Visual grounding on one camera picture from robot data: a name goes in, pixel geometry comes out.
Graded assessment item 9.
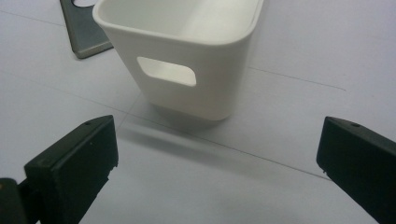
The grey phone case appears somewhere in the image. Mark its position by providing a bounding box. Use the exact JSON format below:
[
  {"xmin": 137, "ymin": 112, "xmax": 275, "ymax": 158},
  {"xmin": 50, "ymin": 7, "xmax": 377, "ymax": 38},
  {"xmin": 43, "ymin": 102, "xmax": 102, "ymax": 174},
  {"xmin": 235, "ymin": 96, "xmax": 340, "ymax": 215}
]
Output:
[{"xmin": 59, "ymin": 0, "xmax": 114, "ymax": 60}]

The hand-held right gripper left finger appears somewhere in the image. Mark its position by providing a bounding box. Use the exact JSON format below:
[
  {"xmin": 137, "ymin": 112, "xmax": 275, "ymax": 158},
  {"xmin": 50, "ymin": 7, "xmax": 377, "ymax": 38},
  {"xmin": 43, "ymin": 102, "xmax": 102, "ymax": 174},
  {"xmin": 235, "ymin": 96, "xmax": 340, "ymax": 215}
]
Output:
[{"xmin": 23, "ymin": 115, "xmax": 120, "ymax": 224}]

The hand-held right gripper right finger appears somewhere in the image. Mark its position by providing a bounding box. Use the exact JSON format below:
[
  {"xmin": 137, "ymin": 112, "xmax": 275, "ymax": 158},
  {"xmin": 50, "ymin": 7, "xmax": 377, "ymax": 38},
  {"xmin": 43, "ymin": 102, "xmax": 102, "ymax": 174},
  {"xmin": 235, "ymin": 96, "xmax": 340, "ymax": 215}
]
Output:
[{"xmin": 316, "ymin": 116, "xmax": 396, "ymax": 224}]

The white phone case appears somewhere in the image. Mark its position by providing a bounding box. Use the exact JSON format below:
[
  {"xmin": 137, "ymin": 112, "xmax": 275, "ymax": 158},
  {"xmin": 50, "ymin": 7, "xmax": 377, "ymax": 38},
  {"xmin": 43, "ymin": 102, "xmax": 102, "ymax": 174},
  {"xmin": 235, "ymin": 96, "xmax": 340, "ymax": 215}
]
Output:
[{"xmin": 92, "ymin": 0, "xmax": 265, "ymax": 121}]

